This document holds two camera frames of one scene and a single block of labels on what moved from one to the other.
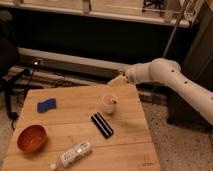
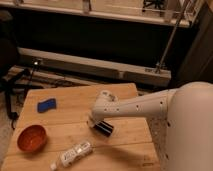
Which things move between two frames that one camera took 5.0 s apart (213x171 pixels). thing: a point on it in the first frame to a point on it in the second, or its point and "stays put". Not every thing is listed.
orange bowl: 32,138 stays put
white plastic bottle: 81,150 stays put
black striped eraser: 102,125 stays put
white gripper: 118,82 to 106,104
